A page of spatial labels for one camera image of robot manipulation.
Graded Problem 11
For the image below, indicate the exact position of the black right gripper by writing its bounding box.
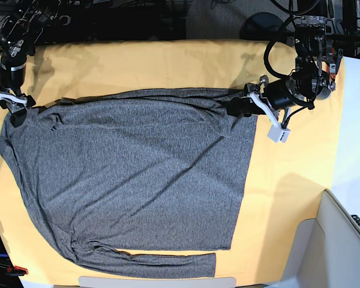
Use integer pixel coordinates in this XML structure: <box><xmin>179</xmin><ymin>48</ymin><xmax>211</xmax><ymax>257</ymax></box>
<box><xmin>0</xmin><ymin>64</ymin><xmax>36</xmax><ymax>128</ymax></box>

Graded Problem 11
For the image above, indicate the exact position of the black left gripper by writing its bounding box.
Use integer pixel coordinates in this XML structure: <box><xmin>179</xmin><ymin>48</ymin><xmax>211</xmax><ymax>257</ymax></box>
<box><xmin>226</xmin><ymin>78</ymin><xmax>309</xmax><ymax>118</ymax></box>

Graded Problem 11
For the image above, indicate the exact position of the grey long-sleeve T-shirt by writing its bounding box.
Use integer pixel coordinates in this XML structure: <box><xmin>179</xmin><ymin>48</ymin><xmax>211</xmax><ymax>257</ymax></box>
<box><xmin>0</xmin><ymin>88</ymin><xmax>256</xmax><ymax>278</ymax></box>

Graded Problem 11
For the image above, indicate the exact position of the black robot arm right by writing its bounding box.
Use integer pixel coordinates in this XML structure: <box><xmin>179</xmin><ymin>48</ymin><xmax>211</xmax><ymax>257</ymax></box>
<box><xmin>0</xmin><ymin>1</ymin><xmax>61</xmax><ymax>127</ymax></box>

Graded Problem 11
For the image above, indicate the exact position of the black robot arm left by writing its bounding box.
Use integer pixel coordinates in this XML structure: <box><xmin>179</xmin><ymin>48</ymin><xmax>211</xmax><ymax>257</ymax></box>
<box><xmin>226</xmin><ymin>15</ymin><xmax>342</xmax><ymax>117</ymax></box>

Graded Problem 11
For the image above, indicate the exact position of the black round chair base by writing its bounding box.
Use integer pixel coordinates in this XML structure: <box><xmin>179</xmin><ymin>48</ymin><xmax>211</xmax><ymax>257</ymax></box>
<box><xmin>239</xmin><ymin>12</ymin><xmax>283</xmax><ymax>41</ymax></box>

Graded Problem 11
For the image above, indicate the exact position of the black power strip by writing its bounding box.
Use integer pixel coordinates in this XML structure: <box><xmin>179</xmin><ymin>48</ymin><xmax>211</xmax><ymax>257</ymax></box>
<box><xmin>59</xmin><ymin>15</ymin><xmax>71</xmax><ymax>26</ymax></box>

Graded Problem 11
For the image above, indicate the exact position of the red black clamp right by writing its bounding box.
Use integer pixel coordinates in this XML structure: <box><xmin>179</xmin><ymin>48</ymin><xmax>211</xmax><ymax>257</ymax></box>
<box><xmin>328</xmin><ymin>48</ymin><xmax>344</xmax><ymax>82</ymax></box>

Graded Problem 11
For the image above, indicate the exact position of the red black clamp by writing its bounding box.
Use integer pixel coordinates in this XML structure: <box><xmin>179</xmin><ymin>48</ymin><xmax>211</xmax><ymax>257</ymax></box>
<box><xmin>5</xmin><ymin>266</ymin><xmax>28</xmax><ymax>277</ymax></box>
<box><xmin>328</xmin><ymin>48</ymin><xmax>344</xmax><ymax>82</ymax></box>

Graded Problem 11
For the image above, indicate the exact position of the red black clamp left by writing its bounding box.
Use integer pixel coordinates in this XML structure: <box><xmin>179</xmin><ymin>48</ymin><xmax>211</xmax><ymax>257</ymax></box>
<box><xmin>5</xmin><ymin>266</ymin><xmax>28</xmax><ymax>277</ymax></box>

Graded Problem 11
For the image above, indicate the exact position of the white plastic bin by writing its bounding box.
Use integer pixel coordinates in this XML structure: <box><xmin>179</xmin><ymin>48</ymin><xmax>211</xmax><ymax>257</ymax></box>
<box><xmin>278</xmin><ymin>190</ymin><xmax>360</xmax><ymax>287</ymax></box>

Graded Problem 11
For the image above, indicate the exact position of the grey tray edge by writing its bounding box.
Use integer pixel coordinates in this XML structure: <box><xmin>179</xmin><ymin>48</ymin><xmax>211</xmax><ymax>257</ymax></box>
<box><xmin>79</xmin><ymin>276</ymin><xmax>236</xmax><ymax>288</ymax></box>

